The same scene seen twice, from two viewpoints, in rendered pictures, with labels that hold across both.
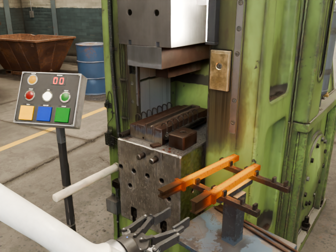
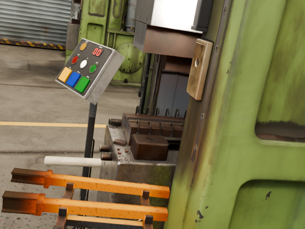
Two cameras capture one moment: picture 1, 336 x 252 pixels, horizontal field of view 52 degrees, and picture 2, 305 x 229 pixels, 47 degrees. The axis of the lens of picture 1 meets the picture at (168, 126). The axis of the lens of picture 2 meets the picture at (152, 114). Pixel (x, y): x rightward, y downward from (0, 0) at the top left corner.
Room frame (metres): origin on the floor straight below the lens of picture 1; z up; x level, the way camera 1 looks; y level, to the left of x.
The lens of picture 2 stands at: (0.58, -0.77, 1.42)
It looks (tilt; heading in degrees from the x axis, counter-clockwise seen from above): 17 degrees down; 38
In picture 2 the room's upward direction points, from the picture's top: 10 degrees clockwise
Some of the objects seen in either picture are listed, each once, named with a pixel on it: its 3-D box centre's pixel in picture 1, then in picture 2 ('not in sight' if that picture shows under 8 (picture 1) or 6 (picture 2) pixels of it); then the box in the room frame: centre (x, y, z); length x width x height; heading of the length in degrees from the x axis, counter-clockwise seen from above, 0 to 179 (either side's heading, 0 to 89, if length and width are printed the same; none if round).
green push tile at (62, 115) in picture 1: (62, 115); (83, 84); (1.67, 0.54, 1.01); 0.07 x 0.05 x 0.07; 79
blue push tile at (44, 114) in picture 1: (44, 114); (74, 79); (1.69, 0.63, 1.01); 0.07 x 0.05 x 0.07; 79
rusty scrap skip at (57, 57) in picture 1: (29, 55); not in sight; (8.13, 3.23, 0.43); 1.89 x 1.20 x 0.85; 61
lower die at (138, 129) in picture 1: (170, 121); (175, 129); (1.72, -0.02, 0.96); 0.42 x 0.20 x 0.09; 144
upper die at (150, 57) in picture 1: (171, 51); (192, 42); (1.72, -0.02, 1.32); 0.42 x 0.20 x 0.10; 144
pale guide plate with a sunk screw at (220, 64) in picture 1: (219, 70); (199, 69); (1.47, -0.22, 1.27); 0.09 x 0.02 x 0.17; 54
